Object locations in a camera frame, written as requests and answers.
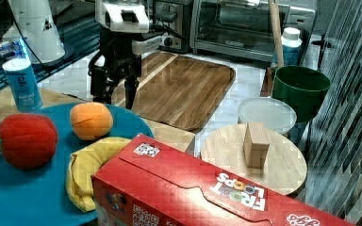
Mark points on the blue round plate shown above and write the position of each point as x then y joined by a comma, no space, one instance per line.
38,197

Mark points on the clear plastic container lid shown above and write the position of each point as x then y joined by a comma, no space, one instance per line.
274,114

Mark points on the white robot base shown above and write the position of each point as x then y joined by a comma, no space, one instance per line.
33,21

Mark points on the orange plush fruit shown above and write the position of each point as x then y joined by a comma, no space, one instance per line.
91,120

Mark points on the round light wooden board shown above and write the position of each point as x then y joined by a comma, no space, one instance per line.
284,169

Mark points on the yellow plush banana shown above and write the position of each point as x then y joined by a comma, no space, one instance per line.
83,164

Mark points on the blue cylindrical can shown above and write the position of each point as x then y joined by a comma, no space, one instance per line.
23,84

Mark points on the green plastic bucket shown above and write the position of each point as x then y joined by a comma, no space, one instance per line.
301,88

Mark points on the silver toaster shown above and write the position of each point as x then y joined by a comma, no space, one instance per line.
172,19

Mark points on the red cereal box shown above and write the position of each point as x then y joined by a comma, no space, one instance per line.
152,184

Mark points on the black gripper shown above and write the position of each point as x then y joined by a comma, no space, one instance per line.
116,48

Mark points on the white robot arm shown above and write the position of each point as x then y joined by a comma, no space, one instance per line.
126,16

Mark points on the small wooden block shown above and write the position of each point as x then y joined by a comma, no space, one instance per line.
255,145

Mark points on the light wooden cutting board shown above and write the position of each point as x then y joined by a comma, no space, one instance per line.
177,138

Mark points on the dark wooden tray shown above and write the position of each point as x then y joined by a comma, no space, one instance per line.
181,91

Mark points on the white capped blue bottle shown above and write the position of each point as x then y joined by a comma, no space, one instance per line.
291,44

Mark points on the red plush apple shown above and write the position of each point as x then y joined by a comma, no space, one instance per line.
28,141

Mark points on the wooden stick handle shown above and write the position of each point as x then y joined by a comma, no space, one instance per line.
276,31

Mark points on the silver toaster oven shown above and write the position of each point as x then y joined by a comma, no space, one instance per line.
243,28

